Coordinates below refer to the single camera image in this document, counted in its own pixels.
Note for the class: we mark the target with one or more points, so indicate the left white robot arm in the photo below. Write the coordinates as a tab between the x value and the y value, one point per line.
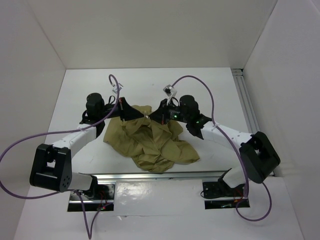
52	165

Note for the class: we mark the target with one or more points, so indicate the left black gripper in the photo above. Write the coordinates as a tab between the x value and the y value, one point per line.
126	112

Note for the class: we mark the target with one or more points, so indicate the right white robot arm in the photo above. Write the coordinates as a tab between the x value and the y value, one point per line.
203	127

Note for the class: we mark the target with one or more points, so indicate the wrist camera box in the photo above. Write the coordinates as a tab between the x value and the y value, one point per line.
170	91
117	87

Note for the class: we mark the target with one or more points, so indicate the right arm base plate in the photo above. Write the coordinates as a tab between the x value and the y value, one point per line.
218	195

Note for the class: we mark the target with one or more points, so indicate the olive tan jacket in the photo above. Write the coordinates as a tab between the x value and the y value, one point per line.
152	146

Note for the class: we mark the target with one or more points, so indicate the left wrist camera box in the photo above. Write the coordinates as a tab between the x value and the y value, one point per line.
117	87

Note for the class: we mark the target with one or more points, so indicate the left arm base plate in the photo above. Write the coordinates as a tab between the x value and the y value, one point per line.
101	198

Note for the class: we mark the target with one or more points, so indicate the aluminium rail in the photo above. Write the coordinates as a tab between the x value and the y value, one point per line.
159	176
250	117

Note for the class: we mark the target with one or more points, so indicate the front aluminium rail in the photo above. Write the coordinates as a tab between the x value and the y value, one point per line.
159	176

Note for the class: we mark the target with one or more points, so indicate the right side aluminium rail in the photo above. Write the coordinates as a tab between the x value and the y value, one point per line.
250	117

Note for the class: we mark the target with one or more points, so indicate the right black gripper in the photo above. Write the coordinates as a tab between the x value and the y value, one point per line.
160	115

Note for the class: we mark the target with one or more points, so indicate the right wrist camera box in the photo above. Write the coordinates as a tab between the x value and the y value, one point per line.
170	91

